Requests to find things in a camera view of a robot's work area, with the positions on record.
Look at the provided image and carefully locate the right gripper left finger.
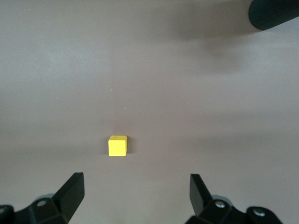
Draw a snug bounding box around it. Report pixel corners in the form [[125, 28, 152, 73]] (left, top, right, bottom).
[[0, 172, 84, 224]]

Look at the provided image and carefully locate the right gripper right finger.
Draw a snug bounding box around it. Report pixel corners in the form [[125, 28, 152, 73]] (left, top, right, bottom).
[[185, 174, 285, 224]]

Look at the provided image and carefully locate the yellow cube block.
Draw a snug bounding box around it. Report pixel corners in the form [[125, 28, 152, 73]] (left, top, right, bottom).
[[108, 135, 128, 157]]

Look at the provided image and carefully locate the black ribbed cylinder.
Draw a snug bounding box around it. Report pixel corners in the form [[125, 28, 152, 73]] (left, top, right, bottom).
[[248, 0, 299, 31]]

